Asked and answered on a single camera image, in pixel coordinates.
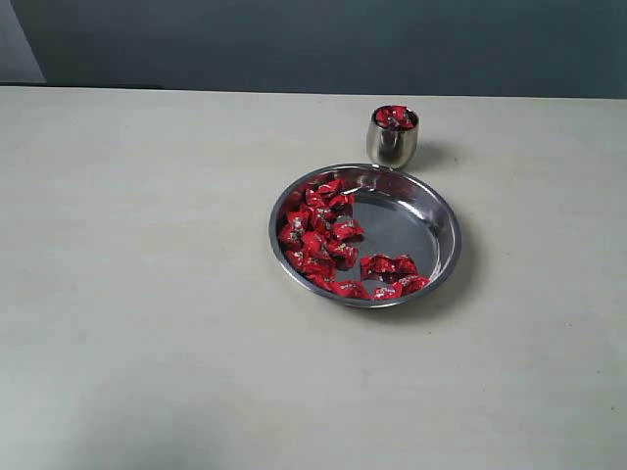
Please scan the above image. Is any small steel cup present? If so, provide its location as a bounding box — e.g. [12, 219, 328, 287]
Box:
[365, 108, 419, 169]

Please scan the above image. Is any round steel plate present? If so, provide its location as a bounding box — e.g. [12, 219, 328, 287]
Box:
[268, 164, 461, 308]

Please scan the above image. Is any red candy left edge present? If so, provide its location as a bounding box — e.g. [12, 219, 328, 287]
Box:
[278, 211, 310, 250]

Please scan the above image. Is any red candy front bottom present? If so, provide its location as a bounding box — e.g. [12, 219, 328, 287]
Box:
[370, 284, 403, 302]

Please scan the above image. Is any red candy top left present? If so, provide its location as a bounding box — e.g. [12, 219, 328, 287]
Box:
[305, 179, 355, 209]

